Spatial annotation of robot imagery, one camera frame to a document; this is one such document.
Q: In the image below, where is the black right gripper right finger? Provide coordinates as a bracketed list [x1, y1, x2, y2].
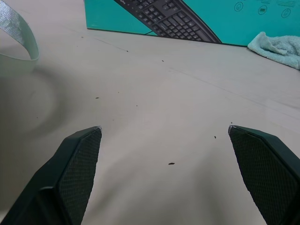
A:
[228, 125, 300, 225]

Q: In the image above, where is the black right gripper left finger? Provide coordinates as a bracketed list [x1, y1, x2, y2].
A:
[0, 126, 103, 225]

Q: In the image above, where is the light blue towel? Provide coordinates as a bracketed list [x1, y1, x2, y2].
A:
[247, 31, 300, 71]

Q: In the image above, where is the teal keyboard box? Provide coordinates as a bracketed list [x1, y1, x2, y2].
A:
[84, 0, 300, 48]

